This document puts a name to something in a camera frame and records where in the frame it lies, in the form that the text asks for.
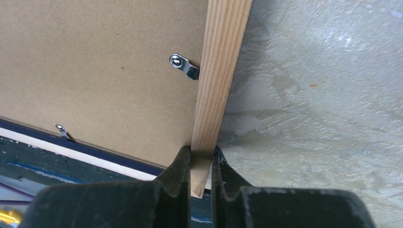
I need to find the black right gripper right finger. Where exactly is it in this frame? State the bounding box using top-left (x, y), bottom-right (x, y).
top-left (211, 147), bottom-right (375, 228)

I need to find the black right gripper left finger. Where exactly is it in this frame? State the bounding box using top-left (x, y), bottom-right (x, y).
top-left (20, 146), bottom-right (191, 228)

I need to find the brown cardboard backing board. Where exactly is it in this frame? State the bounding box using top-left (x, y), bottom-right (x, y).
top-left (0, 0), bottom-right (209, 168)

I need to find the blue wooden picture frame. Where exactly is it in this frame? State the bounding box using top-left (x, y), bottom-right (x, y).
top-left (0, 0), bottom-right (254, 199)

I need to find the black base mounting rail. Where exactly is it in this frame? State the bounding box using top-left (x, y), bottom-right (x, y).
top-left (0, 137), bottom-right (212, 228)

